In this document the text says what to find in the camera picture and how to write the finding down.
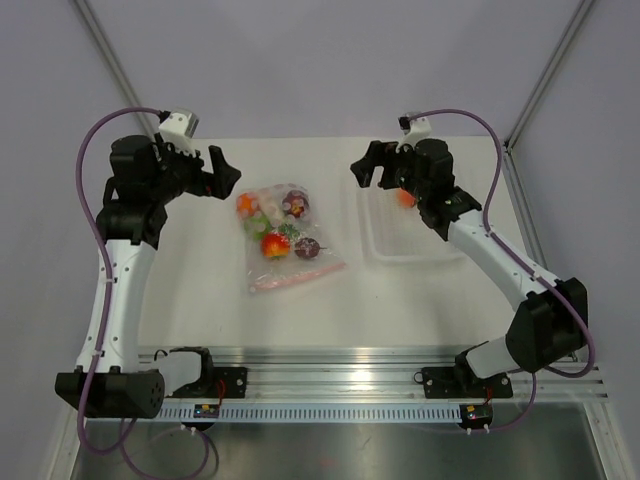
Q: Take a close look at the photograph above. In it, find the white plastic basket tray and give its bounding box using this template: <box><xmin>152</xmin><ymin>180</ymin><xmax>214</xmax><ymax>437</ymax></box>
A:
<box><xmin>357</xmin><ymin>188</ymin><xmax>462</xmax><ymax>263</ymax></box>

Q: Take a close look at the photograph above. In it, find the right circuit board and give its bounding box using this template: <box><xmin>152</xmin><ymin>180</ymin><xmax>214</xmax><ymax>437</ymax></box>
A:
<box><xmin>463</xmin><ymin>404</ymin><xmax>493</xmax><ymax>421</ymax></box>

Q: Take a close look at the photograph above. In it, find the purple cable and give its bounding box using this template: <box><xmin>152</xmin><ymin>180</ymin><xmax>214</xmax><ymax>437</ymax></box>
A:
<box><xmin>409</xmin><ymin>107</ymin><xmax>597</xmax><ymax>434</ymax></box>
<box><xmin>74</xmin><ymin>107</ymin><xmax>221</xmax><ymax>476</ymax></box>

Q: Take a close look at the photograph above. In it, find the clear zip top bag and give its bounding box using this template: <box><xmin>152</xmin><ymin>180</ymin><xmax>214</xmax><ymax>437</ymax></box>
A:
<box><xmin>235</xmin><ymin>183</ymin><xmax>346</xmax><ymax>293</ymax></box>

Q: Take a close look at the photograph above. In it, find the left circuit board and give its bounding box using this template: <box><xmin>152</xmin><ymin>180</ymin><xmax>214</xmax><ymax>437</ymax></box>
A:
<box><xmin>194</xmin><ymin>404</ymin><xmax>221</xmax><ymax>418</ymax></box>

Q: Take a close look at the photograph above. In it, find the white slotted cable duct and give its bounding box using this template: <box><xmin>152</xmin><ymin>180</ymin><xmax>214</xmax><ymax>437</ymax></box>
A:
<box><xmin>155</xmin><ymin>402</ymin><xmax>461</xmax><ymax>424</ymax></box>

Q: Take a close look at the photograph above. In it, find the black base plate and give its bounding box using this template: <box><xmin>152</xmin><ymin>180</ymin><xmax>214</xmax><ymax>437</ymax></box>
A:
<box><xmin>171</xmin><ymin>366</ymin><xmax>248</xmax><ymax>400</ymax></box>
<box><xmin>413</xmin><ymin>366</ymin><xmax>513</xmax><ymax>400</ymax></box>

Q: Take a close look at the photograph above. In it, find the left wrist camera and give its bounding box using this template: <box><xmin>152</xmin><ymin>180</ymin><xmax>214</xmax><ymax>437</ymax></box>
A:
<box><xmin>158</xmin><ymin>109</ymin><xmax>199</xmax><ymax>156</ymax></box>

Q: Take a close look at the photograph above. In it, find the circuit board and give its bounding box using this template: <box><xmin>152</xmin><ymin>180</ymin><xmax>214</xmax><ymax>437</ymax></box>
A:
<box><xmin>194</xmin><ymin>404</ymin><xmax>221</xmax><ymax>418</ymax></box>
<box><xmin>463</xmin><ymin>404</ymin><xmax>493</xmax><ymax>421</ymax></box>

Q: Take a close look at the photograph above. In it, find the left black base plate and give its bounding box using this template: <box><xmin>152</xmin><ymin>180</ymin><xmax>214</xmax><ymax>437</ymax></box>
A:
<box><xmin>171</xmin><ymin>366</ymin><xmax>248</xmax><ymax>400</ymax></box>

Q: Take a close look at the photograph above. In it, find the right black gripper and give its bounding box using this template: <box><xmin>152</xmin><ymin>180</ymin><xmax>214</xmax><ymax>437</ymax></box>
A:
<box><xmin>351</xmin><ymin>142</ymin><xmax>430</xmax><ymax>202</ymax></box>

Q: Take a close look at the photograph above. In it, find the aluminium rail frame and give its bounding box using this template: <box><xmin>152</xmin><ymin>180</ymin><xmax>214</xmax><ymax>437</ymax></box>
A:
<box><xmin>74</xmin><ymin>324</ymin><xmax>609</xmax><ymax>404</ymax></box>

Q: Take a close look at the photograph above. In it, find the dark red apple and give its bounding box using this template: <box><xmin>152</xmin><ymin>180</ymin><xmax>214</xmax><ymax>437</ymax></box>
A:
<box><xmin>293</xmin><ymin>237</ymin><xmax>325</xmax><ymax>260</ymax></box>

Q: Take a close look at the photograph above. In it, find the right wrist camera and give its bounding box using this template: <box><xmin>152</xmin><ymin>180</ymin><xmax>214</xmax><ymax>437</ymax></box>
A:
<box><xmin>396</xmin><ymin>113</ymin><xmax>432</xmax><ymax>153</ymax></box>

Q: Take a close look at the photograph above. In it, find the white radish with leaves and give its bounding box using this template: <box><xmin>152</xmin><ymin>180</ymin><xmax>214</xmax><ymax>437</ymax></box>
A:
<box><xmin>258</xmin><ymin>196</ymin><xmax>300</xmax><ymax>240</ymax></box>

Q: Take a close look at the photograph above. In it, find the peach fruit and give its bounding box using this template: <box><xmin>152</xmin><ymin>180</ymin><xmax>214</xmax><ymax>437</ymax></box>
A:
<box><xmin>396</xmin><ymin>189</ymin><xmax>416</xmax><ymax>209</ymax></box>

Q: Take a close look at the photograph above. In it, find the dark purple fruit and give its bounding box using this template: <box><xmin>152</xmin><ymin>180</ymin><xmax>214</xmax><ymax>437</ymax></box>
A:
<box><xmin>281</xmin><ymin>190</ymin><xmax>310</xmax><ymax>219</ymax></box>

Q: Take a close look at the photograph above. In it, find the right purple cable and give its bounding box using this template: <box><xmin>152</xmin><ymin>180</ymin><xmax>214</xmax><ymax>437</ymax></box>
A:
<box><xmin>409</xmin><ymin>107</ymin><xmax>597</xmax><ymax>434</ymax></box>

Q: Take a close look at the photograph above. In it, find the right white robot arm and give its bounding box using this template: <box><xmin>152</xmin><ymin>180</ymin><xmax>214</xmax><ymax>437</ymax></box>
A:
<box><xmin>350</xmin><ymin>139</ymin><xmax>593</xmax><ymax>396</ymax></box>

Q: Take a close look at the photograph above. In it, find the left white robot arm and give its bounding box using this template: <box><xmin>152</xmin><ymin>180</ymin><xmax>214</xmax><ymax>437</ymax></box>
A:
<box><xmin>55</xmin><ymin>135</ymin><xmax>241</xmax><ymax>419</ymax></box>

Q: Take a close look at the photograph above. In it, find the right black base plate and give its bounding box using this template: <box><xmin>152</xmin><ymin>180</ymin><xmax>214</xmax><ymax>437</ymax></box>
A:
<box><xmin>413</xmin><ymin>366</ymin><xmax>513</xmax><ymax>400</ymax></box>

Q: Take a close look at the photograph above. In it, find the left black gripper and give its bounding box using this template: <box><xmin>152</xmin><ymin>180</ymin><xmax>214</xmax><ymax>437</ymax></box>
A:
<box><xmin>148</xmin><ymin>134</ymin><xmax>240</xmax><ymax>205</ymax></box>

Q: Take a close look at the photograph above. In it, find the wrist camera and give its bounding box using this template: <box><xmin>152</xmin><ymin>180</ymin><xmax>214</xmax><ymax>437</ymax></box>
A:
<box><xmin>396</xmin><ymin>113</ymin><xmax>432</xmax><ymax>153</ymax></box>
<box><xmin>158</xmin><ymin>109</ymin><xmax>199</xmax><ymax>156</ymax></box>

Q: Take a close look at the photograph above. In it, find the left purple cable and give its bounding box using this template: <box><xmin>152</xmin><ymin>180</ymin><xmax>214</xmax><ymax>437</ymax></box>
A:
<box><xmin>74</xmin><ymin>107</ymin><xmax>221</xmax><ymax>476</ymax></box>

